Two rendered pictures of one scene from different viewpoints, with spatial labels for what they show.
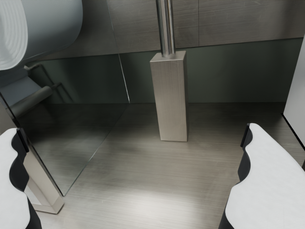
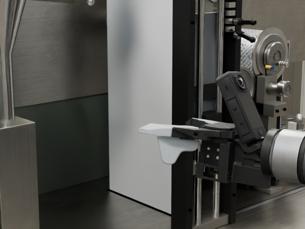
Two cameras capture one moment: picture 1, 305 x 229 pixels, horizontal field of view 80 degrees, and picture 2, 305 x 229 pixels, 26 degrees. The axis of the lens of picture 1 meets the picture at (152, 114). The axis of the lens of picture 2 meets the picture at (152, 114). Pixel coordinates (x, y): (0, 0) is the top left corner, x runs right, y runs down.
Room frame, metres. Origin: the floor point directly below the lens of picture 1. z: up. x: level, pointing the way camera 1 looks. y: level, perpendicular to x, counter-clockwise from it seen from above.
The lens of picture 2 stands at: (-0.41, 0.92, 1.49)
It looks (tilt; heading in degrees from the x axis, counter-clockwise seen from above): 13 degrees down; 300
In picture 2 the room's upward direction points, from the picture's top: straight up
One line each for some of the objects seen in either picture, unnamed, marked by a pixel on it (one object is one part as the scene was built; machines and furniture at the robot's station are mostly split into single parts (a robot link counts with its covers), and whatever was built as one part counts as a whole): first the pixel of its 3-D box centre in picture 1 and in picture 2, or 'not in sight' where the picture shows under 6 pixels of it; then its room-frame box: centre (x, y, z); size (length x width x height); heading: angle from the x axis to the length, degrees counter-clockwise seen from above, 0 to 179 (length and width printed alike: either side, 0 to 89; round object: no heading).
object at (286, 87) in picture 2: not in sight; (284, 88); (0.13, -0.66, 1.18); 0.04 x 0.02 x 0.04; 72
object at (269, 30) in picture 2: not in sight; (270, 55); (0.19, -0.72, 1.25); 0.15 x 0.01 x 0.15; 72
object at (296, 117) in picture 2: not in sight; (298, 121); (0.14, -0.84, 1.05); 0.04 x 0.04 x 0.04
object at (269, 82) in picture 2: not in sight; (270, 134); (0.16, -0.67, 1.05); 0.06 x 0.05 x 0.31; 162
